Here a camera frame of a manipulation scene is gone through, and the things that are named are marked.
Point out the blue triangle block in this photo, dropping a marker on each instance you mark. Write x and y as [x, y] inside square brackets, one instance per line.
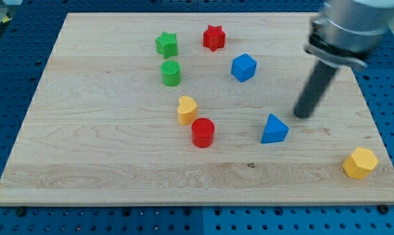
[275, 130]

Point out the blue cube block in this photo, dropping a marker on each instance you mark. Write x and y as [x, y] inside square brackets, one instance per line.
[243, 67]

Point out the green cylinder block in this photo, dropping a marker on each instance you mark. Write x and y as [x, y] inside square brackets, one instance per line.
[170, 73]

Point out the red star block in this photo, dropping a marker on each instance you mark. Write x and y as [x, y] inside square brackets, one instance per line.
[214, 37]

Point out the yellow hexagon block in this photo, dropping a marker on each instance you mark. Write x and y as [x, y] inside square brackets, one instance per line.
[360, 163]

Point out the red cylinder block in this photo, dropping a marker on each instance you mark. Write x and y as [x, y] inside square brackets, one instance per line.
[202, 132]

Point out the yellow heart block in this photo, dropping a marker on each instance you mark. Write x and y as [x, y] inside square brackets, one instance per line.
[187, 110]

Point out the wooden board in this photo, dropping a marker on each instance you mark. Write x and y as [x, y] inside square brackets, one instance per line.
[102, 128]

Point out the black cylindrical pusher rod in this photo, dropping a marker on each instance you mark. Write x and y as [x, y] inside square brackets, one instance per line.
[316, 86]

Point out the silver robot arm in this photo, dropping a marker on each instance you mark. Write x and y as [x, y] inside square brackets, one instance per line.
[346, 32]

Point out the green star block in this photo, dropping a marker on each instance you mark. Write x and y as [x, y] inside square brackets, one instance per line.
[166, 44]

